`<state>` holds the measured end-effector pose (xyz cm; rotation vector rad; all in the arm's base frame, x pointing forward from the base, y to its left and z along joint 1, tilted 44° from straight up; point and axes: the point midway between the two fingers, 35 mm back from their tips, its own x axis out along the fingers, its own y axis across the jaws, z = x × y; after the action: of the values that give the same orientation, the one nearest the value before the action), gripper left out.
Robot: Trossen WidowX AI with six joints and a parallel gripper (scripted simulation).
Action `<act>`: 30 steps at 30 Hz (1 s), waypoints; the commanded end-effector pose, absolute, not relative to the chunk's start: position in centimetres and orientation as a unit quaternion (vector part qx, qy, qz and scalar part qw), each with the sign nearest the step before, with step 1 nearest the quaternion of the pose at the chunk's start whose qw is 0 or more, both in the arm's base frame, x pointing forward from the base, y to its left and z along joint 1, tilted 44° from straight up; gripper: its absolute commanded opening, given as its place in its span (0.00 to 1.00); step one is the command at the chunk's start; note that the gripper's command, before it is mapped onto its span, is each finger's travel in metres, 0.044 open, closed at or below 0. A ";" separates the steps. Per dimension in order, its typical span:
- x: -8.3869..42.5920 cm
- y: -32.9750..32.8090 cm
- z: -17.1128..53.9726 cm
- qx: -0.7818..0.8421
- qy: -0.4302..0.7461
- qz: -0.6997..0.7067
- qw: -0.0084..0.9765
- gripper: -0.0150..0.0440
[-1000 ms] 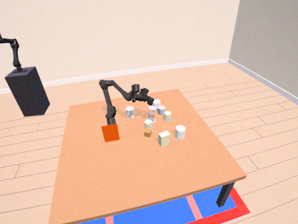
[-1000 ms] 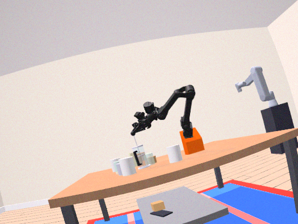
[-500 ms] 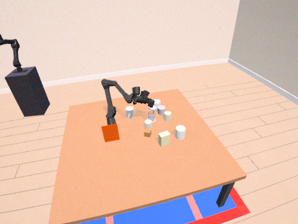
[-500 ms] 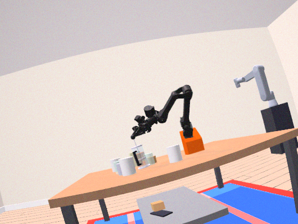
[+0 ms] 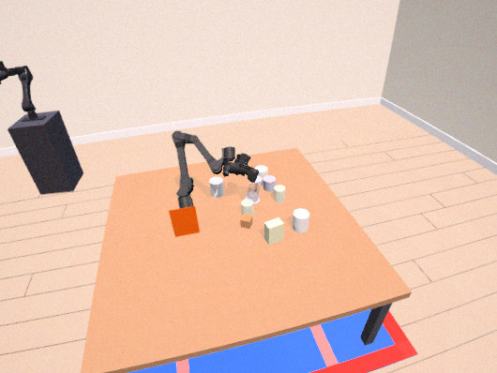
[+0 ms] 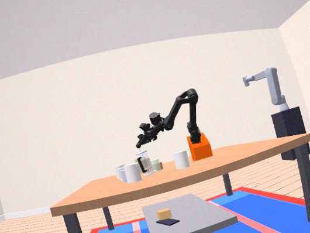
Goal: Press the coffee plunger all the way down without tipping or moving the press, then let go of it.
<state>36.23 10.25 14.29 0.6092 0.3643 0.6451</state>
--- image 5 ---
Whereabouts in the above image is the pale yellow block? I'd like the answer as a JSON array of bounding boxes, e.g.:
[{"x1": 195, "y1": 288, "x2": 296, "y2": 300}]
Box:
[{"x1": 264, "y1": 217, "x2": 284, "y2": 246}]

